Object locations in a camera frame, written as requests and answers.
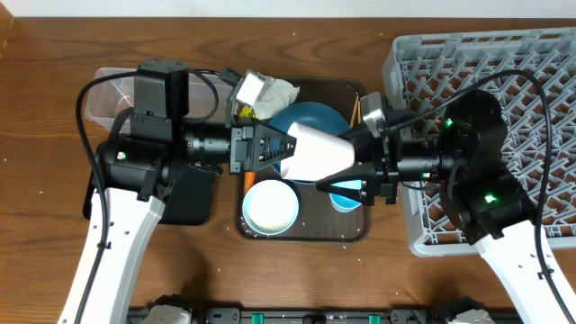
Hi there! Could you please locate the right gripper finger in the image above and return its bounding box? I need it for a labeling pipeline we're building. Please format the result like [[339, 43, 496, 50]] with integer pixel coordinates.
[[338, 122, 372, 140], [316, 163, 376, 206]]

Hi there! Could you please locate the blue-inside white cup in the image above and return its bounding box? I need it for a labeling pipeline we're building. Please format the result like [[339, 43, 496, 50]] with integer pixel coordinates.
[[329, 180, 362, 213]]

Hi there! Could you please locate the wooden chopstick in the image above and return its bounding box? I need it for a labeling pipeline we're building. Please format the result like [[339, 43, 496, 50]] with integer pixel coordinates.
[[349, 95, 360, 129]]

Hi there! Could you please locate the yellow green snack wrapper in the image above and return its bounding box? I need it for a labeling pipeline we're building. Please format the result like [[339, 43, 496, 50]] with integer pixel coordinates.
[[237, 105, 260, 126]]

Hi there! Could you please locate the large blue bowl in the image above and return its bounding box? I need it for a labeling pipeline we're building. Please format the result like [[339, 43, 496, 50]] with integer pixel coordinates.
[[268, 101, 352, 185]]

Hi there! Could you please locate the pink-inside white cup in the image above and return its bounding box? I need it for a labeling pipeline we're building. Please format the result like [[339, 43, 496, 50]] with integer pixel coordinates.
[[280, 122, 356, 182]]

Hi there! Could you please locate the white napkin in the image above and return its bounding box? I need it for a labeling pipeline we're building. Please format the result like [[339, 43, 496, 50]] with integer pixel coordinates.
[[252, 79, 300, 120]]

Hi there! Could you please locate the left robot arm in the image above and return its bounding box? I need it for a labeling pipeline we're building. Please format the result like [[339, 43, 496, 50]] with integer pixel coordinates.
[[59, 58, 296, 323]]

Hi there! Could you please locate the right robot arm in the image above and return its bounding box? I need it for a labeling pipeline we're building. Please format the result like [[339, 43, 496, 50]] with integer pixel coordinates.
[[316, 89, 575, 323]]

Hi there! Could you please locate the grey dishwasher rack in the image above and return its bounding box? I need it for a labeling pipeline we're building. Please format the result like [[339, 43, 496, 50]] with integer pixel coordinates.
[[382, 28, 575, 248]]

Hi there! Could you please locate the orange carrot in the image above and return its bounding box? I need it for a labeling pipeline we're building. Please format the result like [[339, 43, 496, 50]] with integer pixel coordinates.
[[244, 172, 257, 194]]

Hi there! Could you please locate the light blue rice bowl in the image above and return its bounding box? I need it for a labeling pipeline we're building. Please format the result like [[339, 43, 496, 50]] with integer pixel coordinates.
[[241, 180, 300, 236]]

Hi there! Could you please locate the black plastic tray bin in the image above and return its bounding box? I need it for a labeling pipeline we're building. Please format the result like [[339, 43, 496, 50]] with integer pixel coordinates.
[[83, 158, 214, 227]]

